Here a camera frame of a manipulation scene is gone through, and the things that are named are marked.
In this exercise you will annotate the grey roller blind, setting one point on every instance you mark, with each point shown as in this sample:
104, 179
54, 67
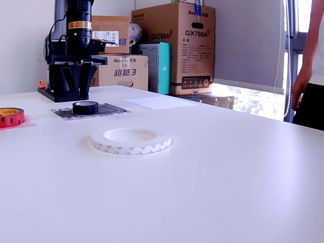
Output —
248, 38

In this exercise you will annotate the large white tape roll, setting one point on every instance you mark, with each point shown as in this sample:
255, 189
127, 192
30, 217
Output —
126, 149

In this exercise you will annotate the Huntkey cardboard box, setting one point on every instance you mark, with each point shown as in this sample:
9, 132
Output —
121, 73

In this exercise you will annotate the white plastic bag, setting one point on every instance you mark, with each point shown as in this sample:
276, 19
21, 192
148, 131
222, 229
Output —
135, 31

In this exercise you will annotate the red scribbled paper sheet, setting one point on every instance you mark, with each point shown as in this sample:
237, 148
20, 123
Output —
30, 123

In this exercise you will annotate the blank white paper sheet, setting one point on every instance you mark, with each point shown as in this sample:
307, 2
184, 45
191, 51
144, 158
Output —
162, 102

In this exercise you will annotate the blue tape strip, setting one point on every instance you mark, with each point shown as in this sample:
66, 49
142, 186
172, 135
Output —
198, 10

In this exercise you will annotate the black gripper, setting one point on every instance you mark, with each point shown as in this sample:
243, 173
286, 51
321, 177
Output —
76, 59

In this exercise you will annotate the orange clamp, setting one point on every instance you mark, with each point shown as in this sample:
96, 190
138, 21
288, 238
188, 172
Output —
42, 84

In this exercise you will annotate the black electrical tape roll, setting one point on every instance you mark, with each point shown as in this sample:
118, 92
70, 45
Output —
85, 108

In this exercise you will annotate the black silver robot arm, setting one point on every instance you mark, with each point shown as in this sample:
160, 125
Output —
78, 15

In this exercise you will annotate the person in black shorts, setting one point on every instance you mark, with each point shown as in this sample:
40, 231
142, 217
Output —
314, 108

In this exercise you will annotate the large GX760A cardboard box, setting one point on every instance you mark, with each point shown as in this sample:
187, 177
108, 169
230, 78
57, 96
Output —
192, 50

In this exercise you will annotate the person left forearm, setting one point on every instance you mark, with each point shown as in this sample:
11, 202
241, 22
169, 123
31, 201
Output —
311, 50

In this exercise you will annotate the black scribbled paper sheet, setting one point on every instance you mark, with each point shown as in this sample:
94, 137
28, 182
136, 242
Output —
111, 111

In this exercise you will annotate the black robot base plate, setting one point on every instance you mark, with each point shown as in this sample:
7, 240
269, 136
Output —
50, 95

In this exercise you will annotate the person left hand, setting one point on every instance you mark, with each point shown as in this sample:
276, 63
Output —
298, 91

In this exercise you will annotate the red double-sided tape roll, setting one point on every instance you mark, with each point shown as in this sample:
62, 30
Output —
12, 120

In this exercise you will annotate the cardboard box shipping label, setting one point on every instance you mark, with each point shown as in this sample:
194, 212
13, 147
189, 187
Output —
111, 25

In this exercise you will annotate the teal and dark box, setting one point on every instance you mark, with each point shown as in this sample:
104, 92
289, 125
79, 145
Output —
165, 68

